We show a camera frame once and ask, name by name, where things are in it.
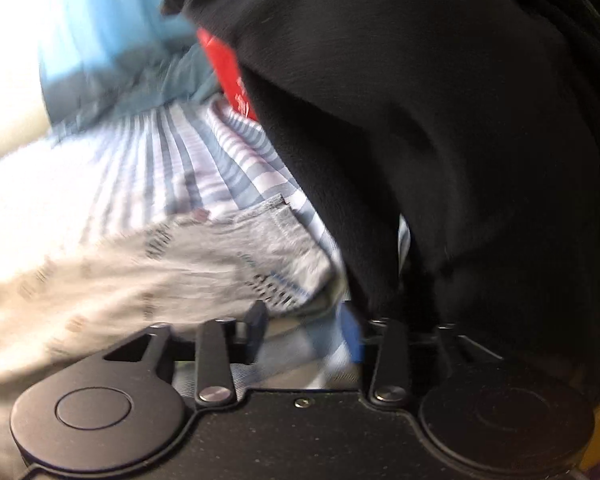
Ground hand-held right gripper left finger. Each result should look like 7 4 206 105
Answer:
102 300 269 407

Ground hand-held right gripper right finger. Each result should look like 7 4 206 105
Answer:
339 304 481 407

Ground grey printed pants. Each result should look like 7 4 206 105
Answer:
0 194 342 396

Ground blue checked bed sheet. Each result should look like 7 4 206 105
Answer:
0 95 412 392

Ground black garment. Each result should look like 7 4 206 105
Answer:
160 0 600 413

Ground red object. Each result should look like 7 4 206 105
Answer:
196 27 261 124

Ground blue star curtain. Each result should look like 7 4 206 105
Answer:
32 0 222 128

